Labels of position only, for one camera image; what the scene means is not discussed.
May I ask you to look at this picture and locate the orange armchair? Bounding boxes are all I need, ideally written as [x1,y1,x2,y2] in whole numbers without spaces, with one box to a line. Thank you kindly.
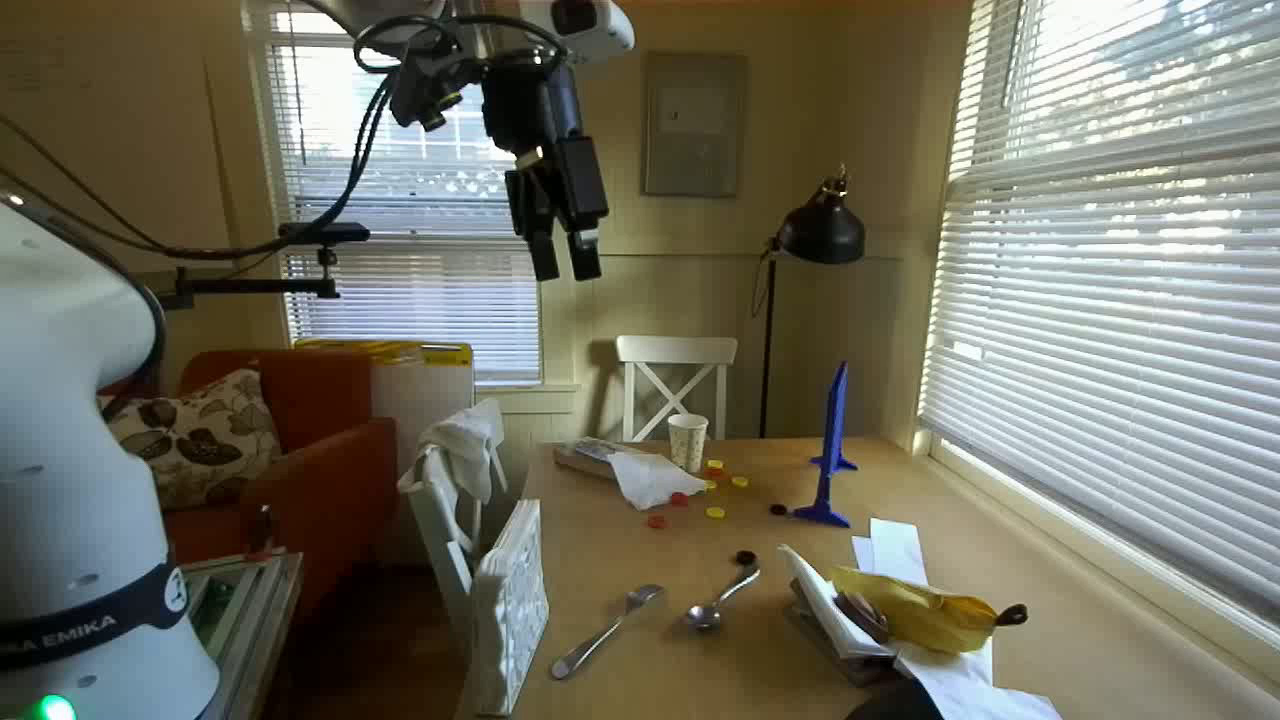
[101,350,396,620]

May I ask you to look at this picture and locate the grey wall panel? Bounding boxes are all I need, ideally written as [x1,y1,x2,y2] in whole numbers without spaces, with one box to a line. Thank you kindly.
[639,51,747,201]

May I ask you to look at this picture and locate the white papers pile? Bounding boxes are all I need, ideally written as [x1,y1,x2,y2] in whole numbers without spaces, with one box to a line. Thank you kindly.
[779,522,1062,720]

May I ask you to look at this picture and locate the children's picture book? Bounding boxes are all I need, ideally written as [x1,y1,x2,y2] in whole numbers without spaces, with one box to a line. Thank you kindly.
[554,440,615,481]

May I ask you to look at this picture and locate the far white chair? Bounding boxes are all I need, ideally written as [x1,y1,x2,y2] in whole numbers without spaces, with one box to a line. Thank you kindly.
[615,335,741,440]

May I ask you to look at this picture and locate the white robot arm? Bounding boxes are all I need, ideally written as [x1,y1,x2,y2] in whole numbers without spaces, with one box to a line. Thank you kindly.
[0,0,637,720]

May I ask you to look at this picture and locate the white dotted paper cup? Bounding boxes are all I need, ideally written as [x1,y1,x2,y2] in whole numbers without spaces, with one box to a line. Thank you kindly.
[670,412,708,471]

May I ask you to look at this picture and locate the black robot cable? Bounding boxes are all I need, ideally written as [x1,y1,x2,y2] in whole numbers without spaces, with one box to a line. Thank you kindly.
[0,51,444,266]

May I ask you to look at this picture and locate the window blinds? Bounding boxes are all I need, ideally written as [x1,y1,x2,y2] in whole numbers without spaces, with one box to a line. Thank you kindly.
[922,0,1280,620]

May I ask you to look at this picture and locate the white wooden chair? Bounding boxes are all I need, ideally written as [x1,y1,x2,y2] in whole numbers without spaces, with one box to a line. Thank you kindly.
[396,434,520,662]

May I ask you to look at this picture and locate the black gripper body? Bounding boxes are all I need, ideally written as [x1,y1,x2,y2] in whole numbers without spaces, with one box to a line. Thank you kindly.
[485,57,608,237]

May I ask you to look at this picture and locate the patterned cushion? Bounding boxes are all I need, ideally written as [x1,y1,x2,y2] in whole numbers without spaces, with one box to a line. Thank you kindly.
[109,368,280,509]

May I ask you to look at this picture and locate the blue connect four grid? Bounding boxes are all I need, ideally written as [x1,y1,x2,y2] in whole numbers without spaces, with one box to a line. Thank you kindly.
[792,359,858,527]

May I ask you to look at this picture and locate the silver spoon far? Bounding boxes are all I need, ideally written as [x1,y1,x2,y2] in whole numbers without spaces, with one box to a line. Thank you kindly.
[683,567,759,634]

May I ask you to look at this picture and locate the yellow banana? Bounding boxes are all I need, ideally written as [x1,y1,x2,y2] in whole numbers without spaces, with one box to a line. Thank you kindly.
[831,567,1029,655]

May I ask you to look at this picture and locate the silver spoon near edge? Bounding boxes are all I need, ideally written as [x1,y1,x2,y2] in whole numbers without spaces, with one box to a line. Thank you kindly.
[550,583,666,681]

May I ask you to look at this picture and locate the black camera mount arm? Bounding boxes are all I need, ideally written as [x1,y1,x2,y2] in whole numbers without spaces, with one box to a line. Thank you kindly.
[135,219,374,311]

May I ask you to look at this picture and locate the black desk lamp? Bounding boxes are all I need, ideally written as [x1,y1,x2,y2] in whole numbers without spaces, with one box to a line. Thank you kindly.
[758,165,869,440]

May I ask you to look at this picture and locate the white paper napkin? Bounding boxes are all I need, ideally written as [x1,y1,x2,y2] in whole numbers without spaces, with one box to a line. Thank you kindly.
[608,449,708,509]

